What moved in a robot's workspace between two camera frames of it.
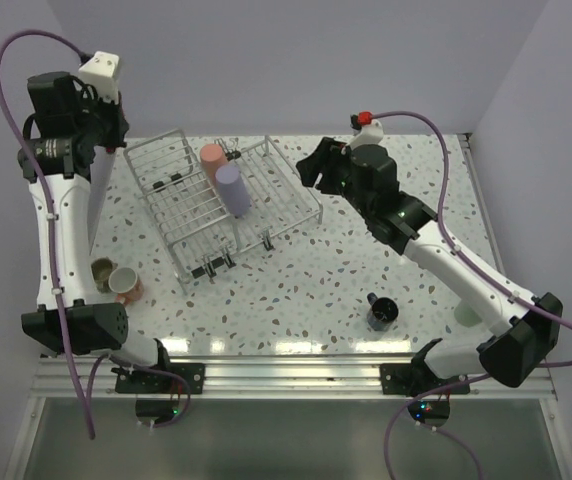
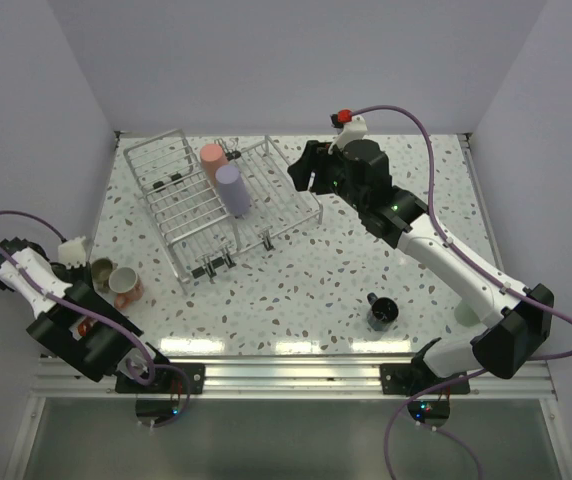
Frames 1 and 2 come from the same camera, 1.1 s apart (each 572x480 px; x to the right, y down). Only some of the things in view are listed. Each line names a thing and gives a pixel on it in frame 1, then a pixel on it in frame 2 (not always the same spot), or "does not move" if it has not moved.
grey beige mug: x=101 y=269 does not move
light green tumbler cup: x=466 y=316 does not move
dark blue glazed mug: x=381 y=312 does not move
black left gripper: x=118 y=137 -> x=83 y=273
